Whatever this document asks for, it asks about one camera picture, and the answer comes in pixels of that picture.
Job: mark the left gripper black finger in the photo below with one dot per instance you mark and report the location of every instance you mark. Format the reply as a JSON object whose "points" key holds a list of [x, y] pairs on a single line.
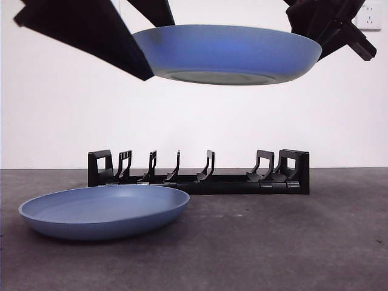
{"points": [[154, 10], [85, 33]]}

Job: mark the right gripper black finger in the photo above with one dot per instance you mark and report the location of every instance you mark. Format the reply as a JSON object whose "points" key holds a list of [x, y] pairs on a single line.
{"points": [[306, 21], [342, 34]]}

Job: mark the pale green round plate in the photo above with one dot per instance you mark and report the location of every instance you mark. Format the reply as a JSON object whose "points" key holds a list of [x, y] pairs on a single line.
{"points": [[227, 48]]}

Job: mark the blue round plate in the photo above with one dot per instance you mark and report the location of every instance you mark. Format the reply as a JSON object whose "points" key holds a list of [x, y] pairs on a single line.
{"points": [[100, 218]]}

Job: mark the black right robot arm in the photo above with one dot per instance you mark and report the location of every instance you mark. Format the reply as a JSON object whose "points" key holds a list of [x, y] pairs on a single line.
{"points": [[327, 7]]}

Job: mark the black plastic plate rack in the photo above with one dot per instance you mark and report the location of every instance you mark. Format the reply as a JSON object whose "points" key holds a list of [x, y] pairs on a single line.
{"points": [[230, 186]]}

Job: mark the white wall power outlet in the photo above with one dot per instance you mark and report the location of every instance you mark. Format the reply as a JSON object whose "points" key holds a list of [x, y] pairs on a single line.
{"points": [[371, 18]]}

